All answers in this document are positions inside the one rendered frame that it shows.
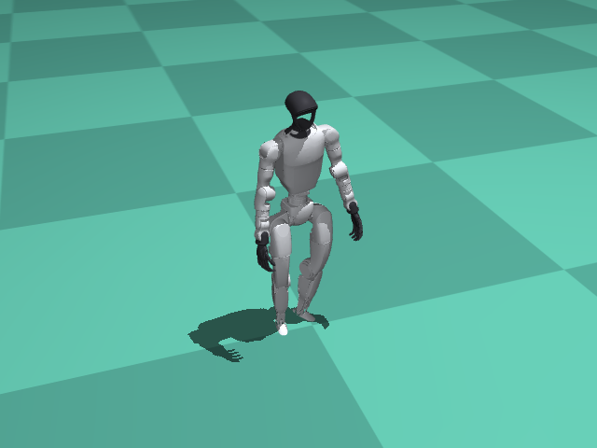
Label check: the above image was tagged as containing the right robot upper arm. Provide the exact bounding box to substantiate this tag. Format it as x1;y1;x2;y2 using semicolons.
257;138;283;202

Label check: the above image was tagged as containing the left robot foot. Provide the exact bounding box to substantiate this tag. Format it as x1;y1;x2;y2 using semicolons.
292;308;315;321

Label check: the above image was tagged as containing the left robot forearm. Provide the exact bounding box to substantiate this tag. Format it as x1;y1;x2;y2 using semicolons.
336;162;357;211

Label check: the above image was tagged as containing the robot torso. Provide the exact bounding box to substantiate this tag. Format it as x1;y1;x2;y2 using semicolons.
274;123;326;227

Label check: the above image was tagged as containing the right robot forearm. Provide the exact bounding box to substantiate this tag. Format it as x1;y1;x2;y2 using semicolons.
254;188;271;241

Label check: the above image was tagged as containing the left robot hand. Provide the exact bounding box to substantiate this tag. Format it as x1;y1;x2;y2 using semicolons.
346;202;363;241

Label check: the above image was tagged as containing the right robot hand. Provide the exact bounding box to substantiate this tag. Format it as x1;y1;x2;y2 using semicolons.
256;231;276;272

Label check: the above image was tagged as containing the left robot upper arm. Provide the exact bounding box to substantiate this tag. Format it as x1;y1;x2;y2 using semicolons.
318;124;347;179

